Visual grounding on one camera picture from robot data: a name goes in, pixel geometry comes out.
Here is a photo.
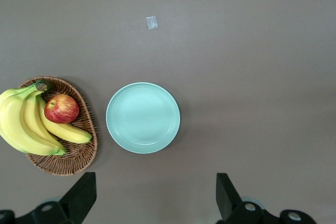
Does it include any brown wicker basket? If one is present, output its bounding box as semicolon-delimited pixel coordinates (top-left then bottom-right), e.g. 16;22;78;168
17;76;98;177

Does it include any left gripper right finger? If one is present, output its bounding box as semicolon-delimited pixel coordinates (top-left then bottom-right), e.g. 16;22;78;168
216;173;279;224

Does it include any yellow banana bunch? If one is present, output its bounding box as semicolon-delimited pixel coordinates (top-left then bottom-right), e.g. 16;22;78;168
0;80;93;156

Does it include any red yellow apple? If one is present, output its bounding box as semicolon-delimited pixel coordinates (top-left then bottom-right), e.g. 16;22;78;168
44;94;80;124

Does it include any small clear tape piece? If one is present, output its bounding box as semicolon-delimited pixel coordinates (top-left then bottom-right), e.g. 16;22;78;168
146;16;159;30

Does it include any light green round plate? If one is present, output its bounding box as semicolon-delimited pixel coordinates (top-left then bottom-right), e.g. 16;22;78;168
106;82;181;154

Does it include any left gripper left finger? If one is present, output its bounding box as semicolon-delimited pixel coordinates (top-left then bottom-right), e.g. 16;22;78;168
18;172;97;224

